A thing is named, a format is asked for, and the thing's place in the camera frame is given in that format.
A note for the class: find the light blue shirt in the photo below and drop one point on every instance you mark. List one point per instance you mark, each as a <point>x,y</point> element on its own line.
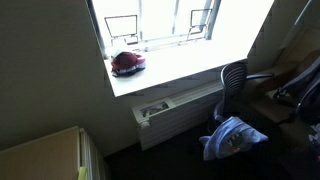
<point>230,137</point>

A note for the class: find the black mesh office chair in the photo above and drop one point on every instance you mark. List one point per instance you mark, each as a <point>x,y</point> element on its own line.
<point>234,78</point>

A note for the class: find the brown leather couch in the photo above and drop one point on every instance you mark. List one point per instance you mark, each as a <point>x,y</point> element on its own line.
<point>259,95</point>

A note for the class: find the red cap on windowsill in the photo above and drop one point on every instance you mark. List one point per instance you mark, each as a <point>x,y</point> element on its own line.
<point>126,60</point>

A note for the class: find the blue cloth under cap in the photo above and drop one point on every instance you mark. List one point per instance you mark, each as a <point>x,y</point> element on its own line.
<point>129,72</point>

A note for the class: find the yellow sticky note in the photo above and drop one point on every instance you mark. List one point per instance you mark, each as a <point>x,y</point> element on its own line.
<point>82,174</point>

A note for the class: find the light wood dresser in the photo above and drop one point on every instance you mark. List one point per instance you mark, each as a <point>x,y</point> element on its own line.
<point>57,156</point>

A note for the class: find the white wall heater unit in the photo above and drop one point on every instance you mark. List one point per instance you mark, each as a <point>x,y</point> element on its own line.
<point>165,118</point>

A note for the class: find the black window frame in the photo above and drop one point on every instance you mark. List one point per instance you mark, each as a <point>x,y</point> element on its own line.
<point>148,25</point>

